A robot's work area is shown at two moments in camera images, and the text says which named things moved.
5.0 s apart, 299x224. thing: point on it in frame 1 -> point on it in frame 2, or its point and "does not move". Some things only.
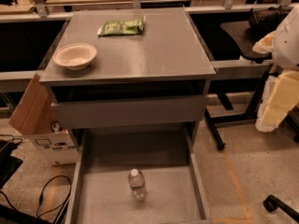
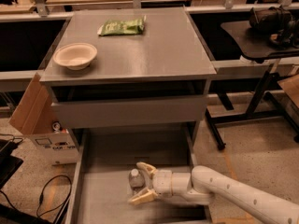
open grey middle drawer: [171, 161] does not move
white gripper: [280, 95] -> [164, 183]
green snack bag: [121, 27] does not move
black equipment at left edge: [8, 163] does not move
